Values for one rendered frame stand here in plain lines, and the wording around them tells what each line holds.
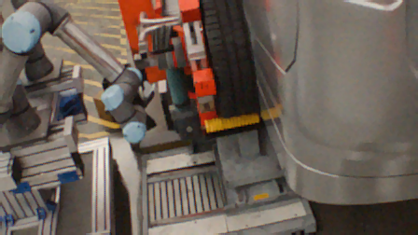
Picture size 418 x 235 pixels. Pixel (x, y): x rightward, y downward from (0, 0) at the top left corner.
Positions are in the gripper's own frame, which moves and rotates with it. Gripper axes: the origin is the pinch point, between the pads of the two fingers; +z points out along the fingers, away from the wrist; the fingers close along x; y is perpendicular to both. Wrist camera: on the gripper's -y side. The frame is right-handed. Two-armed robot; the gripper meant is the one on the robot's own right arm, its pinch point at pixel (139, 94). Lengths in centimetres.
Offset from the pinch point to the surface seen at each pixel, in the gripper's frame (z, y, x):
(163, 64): 21.8, -1.9, -11.1
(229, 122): 16.1, -39.7, -22.5
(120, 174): 66, -62, 56
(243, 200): 5, -74, -9
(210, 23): 0.2, 10.2, -38.1
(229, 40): -3.7, 2.1, -41.0
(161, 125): 109, -68, 28
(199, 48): 0.3, 4.0, -29.7
